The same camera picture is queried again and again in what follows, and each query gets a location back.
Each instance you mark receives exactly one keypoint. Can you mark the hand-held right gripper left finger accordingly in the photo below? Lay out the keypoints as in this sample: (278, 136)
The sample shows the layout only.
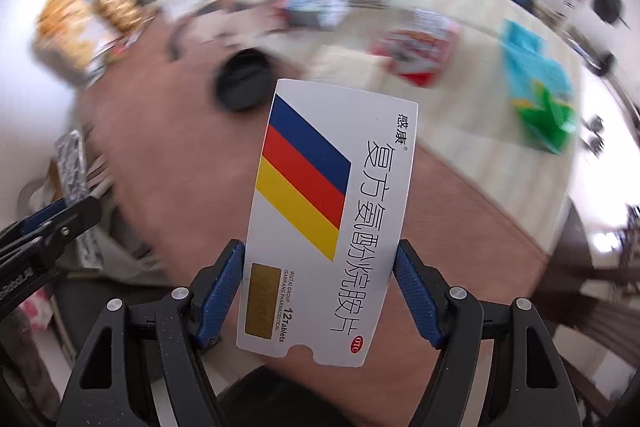
(220, 302)

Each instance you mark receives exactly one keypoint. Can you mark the red snack packet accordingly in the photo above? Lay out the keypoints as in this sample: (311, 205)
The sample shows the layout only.
(415, 52)

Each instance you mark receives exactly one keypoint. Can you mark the blue white packet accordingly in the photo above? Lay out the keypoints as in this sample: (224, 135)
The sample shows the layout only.
(312, 9)

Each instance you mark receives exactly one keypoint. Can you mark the silver blister pack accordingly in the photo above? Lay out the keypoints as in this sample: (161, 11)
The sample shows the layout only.
(71, 167)

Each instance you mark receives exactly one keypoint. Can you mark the yellow snack bag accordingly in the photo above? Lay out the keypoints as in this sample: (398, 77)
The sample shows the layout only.
(65, 27)

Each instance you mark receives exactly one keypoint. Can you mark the white striped medicine box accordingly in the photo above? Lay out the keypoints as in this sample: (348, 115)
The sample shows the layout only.
(320, 207)

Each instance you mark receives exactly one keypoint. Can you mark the dark round disc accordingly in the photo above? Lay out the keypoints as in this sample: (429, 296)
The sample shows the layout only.
(242, 79)

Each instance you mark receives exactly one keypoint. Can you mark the table with pink checkered cloth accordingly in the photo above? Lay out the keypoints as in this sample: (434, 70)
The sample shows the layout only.
(150, 157)

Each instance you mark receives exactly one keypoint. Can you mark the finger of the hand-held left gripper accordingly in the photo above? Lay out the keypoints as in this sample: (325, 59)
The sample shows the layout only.
(50, 211)
(35, 254)

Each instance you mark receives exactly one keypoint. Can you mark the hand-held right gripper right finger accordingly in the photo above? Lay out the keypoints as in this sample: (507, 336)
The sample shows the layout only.
(415, 302)

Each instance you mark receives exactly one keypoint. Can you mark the gold patterned box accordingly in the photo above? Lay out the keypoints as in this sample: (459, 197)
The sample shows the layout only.
(117, 7)

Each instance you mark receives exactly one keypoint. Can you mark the striped tablecloth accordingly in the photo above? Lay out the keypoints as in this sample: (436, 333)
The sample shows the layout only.
(465, 117)

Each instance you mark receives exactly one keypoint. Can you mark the blue green packet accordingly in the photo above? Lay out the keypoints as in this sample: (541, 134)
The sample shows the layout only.
(540, 97)

